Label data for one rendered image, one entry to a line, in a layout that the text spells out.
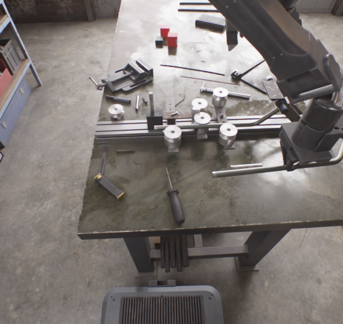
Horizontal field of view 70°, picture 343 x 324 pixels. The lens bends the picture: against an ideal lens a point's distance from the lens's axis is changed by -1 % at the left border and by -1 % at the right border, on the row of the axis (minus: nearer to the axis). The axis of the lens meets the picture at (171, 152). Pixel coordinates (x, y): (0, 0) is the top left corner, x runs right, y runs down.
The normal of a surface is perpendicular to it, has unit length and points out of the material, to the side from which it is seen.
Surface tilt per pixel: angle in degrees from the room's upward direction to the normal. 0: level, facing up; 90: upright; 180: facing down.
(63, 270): 0
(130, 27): 0
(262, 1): 47
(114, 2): 90
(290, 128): 0
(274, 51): 108
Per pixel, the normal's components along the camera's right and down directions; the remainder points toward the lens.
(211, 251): 0.00, -0.62
